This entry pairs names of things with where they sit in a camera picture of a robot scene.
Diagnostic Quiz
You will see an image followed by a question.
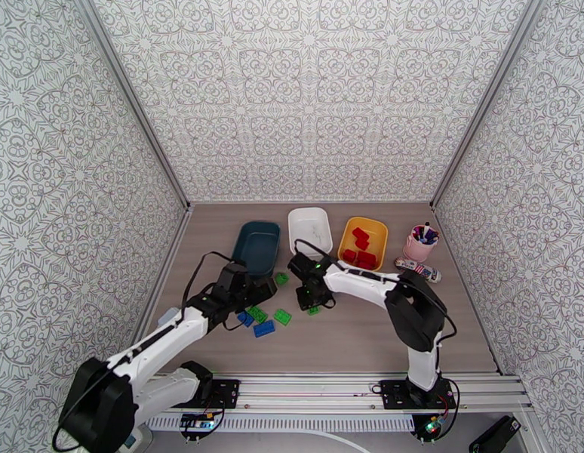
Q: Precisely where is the white plastic container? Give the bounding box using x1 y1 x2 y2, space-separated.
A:
287 207 334 260

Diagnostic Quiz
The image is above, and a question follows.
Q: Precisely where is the dark teal plastic container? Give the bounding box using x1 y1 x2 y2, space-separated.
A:
230 220 282 281

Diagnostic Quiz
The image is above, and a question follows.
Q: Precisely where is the small grey box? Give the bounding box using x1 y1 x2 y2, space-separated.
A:
155 307 181 328

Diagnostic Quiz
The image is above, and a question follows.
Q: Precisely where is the yellow plastic container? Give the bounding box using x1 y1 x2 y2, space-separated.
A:
337 216 389 273

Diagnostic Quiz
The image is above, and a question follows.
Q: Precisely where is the pink pen cup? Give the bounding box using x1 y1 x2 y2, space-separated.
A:
402 223 440 264

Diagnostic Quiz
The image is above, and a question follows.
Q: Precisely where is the white grey device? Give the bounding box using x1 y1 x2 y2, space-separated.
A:
124 425 154 453

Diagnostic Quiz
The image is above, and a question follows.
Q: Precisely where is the small circuit board green light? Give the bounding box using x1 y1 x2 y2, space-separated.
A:
420 414 447 441

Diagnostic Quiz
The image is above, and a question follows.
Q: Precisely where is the black device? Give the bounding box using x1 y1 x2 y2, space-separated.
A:
469 414 523 453

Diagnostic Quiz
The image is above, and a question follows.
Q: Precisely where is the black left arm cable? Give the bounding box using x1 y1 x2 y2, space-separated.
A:
180 251 236 325

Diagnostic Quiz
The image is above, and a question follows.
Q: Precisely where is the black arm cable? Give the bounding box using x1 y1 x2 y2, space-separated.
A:
294 238 459 359
180 251 236 325

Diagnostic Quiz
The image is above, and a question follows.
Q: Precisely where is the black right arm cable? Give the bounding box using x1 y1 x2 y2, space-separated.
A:
294 238 459 359

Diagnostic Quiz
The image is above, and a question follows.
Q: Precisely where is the thin aluminium side rail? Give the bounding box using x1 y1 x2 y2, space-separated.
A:
131 205 195 372
431 205 506 374

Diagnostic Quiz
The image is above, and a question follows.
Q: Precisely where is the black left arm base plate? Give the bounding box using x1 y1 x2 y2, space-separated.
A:
211 378 241 410

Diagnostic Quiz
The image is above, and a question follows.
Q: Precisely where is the front aluminium rail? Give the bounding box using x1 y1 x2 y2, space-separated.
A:
140 371 533 418

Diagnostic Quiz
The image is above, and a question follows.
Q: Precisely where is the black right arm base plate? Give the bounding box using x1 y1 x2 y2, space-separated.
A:
379 378 457 411

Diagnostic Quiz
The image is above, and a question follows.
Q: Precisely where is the white vented cable duct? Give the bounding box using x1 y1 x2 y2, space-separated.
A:
146 414 416 433

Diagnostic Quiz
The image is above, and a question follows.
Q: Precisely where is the aluminium corner post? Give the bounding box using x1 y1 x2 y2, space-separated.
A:
70 0 193 210
429 0 547 210

